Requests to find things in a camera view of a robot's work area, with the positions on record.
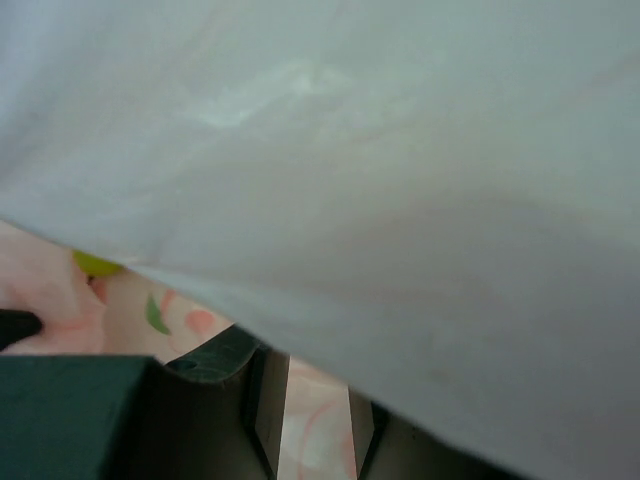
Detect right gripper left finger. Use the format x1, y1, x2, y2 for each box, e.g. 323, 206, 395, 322
1, 327, 289, 479

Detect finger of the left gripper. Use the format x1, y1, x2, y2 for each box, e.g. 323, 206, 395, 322
0, 309, 43, 351

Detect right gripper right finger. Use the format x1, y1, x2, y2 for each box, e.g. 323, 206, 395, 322
348, 389, 516, 480

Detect pink plastic bag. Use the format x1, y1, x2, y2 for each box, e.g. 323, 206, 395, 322
1, 1, 639, 479

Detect yellow-green fake fruit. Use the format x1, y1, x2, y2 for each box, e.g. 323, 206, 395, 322
72, 250, 123, 278

